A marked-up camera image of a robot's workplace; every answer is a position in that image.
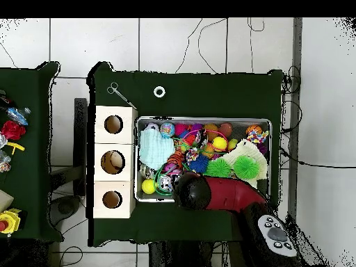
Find yellow emergency stop button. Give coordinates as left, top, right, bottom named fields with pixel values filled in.
left=0, top=208, right=22, bottom=236

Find dark green tablecloth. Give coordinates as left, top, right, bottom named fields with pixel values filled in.
left=0, top=61, right=63, bottom=242
left=87, top=61, right=284, bottom=248

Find yellow plastic piece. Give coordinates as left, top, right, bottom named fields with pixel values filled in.
left=6, top=141, right=26, bottom=156

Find orange basketball toy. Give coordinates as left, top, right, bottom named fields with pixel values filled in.
left=245, top=124, right=263, bottom=136

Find crushed clear plastic bottle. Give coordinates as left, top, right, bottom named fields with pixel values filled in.
left=158, top=174, right=175, bottom=193

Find yellow smiley ball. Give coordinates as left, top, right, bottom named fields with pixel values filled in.
left=211, top=136, right=228, bottom=152

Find cream knitted cloth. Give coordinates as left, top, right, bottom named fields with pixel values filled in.
left=222, top=138, right=269, bottom=189

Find thin black cable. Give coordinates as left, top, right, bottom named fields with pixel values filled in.
left=280, top=149, right=356, bottom=170
left=175, top=17, right=204, bottom=74
left=197, top=17, right=228, bottom=74

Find large green spiky toy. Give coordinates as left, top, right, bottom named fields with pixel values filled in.
left=232, top=154, right=260, bottom=180

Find red crumpled item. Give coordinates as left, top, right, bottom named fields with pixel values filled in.
left=1, top=120, right=26, bottom=140

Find small green spiky toy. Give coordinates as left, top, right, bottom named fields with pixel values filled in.
left=204, top=157, right=232, bottom=179

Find globe print ball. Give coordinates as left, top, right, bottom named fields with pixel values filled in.
left=159, top=122, right=176, bottom=138

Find light blue muslin cloth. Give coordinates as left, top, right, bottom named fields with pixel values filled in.
left=138, top=128, right=176, bottom=171

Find blue spiky ball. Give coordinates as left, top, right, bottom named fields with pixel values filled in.
left=188, top=154, right=209, bottom=174

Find wooden box with three holes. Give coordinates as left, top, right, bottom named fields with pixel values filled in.
left=93, top=105, right=139, bottom=219

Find wire mesh bin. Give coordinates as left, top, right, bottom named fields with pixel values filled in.
left=134, top=116, right=273, bottom=203

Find blue and clear packet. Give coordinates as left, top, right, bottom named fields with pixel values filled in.
left=6, top=106, right=31, bottom=126

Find black upright panel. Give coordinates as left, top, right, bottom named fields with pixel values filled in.
left=73, top=97, right=88, bottom=195

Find clear plastic packet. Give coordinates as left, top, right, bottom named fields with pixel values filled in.
left=0, top=149, right=12, bottom=173

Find colourful spotted cloth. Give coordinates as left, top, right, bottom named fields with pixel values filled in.
left=246, top=129, right=270, bottom=145

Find beige box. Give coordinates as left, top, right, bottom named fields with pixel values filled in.
left=0, top=189, right=14, bottom=213

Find tiger striped plush toy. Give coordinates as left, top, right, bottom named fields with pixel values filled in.
left=166, top=149, right=186, bottom=169

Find silver scissors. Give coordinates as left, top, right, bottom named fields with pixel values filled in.
left=106, top=82, right=138, bottom=110

